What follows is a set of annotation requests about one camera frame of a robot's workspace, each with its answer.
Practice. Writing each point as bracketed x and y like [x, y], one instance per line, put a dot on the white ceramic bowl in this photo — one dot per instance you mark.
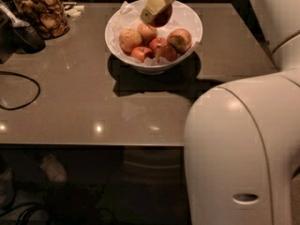
[190, 19]

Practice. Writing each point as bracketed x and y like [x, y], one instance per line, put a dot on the red top apple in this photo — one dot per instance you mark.
[163, 17]

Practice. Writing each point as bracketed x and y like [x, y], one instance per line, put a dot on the left red-yellow apple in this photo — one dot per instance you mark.
[129, 39]

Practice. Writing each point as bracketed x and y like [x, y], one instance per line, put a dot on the centre small red apple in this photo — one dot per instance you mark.
[157, 42]

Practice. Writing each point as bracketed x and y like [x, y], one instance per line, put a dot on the small white items on table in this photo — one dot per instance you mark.
[74, 11]

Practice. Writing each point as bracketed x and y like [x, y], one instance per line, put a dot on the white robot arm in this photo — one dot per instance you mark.
[242, 138]

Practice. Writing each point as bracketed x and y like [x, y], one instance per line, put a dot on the front red apple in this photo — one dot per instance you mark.
[167, 52]

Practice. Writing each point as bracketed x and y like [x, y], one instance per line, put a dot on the white shoe left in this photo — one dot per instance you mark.
[6, 189]

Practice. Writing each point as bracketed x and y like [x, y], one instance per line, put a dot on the small front-left red apple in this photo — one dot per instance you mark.
[141, 53]

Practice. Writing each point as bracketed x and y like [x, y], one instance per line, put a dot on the black kitchen appliance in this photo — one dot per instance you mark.
[24, 34]

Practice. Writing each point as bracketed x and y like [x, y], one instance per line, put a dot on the right yellow-red apple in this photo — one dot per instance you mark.
[181, 39]

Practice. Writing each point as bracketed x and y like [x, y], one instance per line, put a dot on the glass jar of dried chips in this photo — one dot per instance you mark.
[48, 16]

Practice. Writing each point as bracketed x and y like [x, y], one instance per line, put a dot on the white paper bowl liner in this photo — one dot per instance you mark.
[118, 22]

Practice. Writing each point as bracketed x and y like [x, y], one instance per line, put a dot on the back yellow-red apple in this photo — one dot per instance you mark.
[147, 32]

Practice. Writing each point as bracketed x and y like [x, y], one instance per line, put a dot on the yellow-red apple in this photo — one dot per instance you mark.
[181, 39]
[147, 32]

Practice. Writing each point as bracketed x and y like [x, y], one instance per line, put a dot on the white shoe right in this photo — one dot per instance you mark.
[53, 169]

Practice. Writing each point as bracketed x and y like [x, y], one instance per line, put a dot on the white shoe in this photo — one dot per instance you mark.
[53, 169]
[6, 189]

